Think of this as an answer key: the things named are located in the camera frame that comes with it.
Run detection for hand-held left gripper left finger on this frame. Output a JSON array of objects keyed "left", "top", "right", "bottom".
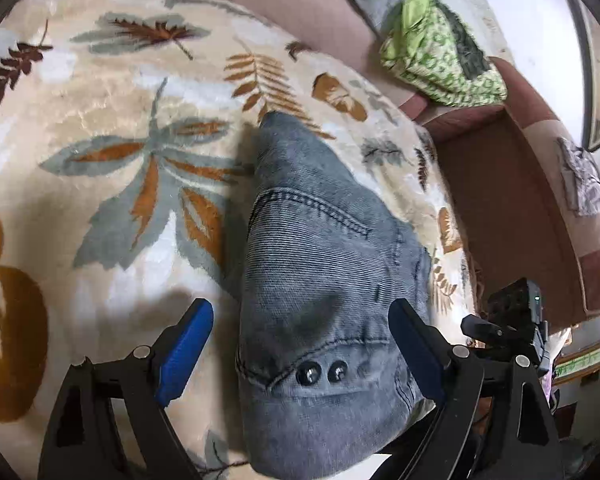
[{"left": 37, "top": 299, "right": 214, "bottom": 480}]

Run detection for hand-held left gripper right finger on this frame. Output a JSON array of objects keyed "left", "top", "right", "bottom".
[{"left": 375, "top": 299, "right": 566, "bottom": 480}]

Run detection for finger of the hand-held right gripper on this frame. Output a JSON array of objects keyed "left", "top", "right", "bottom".
[{"left": 461, "top": 314, "right": 507, "bottom": 347}]

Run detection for grey-blue denim pants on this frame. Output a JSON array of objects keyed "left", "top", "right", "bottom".
[{"left": 235, "top": 110, "right": 438, "bottom": 480}]

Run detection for brown-pink sofa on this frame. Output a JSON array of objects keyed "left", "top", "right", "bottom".
[{"left": 175, "top": 0, "right": 600, "bottom": 336}]

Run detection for crumpled printed cloth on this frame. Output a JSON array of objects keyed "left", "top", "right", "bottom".
[{"left": 557, "top": 137, "right": 600, "bottom": 218}]

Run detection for leaf-print plush blanket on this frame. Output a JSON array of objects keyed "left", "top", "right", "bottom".
[{"left": 0, "top": 0, "right": 481, "bottom": 480}]

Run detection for green patterned cloth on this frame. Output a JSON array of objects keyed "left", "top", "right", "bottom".
[{"left": 380, "top": 0, "right": 508, "bottom": 108}]

